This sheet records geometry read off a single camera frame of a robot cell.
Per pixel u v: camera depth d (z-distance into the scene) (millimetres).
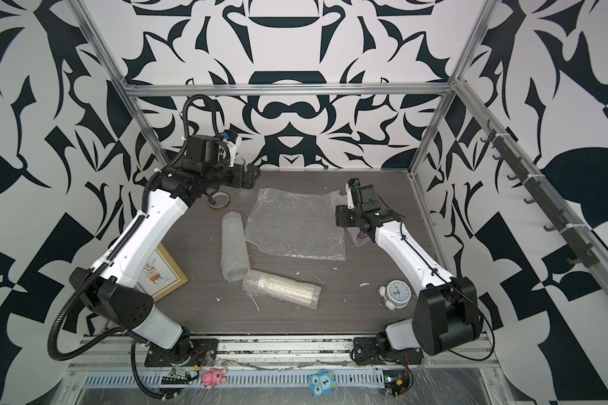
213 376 686
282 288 807
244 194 1079
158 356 731
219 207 1027
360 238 945
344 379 712
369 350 743
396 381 710
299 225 1019
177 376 685
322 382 686
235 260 835
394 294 812
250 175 673
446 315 417
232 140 648
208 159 564
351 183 761
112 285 411
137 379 686
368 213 634
